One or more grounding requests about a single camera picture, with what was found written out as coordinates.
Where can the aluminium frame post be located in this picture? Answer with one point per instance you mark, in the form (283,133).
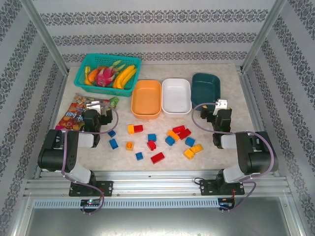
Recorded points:
(263,37)
(44,37)

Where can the small circuit board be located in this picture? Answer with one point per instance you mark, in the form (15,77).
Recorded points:
(91,202)
(225,203)

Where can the wide aluminium mounting rail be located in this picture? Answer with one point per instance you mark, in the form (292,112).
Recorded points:
(152,184)

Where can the orange lego brick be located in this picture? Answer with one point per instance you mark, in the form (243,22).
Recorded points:
(129,145)
(173,135)

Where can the yellow fruit toy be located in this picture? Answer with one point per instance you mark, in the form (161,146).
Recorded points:
(87,81)

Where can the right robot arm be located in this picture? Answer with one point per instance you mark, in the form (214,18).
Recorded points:
(258,157)

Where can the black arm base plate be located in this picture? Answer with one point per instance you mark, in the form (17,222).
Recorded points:
(108,188)
(206,188)

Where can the orange fruit toy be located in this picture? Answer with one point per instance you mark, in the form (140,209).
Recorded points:
(92,75)

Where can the dark teal plastic container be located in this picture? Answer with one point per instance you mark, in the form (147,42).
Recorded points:
(205,88)

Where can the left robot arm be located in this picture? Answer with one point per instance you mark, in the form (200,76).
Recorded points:
(56,152)

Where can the small green candy packet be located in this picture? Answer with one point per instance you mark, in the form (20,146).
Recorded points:
(114,100)

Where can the yellow banana bunch toy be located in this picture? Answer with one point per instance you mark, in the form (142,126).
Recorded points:
(124,76)

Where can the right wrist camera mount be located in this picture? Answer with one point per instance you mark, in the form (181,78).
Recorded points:
(221,104)

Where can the pink dragon fruit toy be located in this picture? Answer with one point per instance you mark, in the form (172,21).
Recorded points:
(103,77)

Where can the white plastic container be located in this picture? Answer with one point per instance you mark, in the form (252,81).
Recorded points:
(176,96)

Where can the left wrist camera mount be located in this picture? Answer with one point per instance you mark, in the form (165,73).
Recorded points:
(93,105)

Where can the fruit candy bag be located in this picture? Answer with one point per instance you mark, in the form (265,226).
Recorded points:
(71,115)

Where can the blue lego brick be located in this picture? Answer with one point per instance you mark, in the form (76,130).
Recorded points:
(189,141)
(111,133)
(139,156)
(152,137)
(169,141)
(113,143)

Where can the red lego brick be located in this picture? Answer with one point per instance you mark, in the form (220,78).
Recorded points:
(178,128)
(157,157)
(184,133)
(151,145)
(138,128)

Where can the aluminium side rail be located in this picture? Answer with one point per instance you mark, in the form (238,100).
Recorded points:
(57,105)
(248,98)

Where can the orange plastic container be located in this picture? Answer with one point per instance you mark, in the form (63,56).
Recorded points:
(146,98)

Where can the teal plastic basket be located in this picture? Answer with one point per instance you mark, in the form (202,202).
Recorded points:
(81,81)

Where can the yellow lego brick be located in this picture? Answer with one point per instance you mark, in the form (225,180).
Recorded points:
(188,154)
(130,129)
(197,148)

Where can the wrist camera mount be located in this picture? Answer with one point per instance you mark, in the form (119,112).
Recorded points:
(93,105)
(221,104)

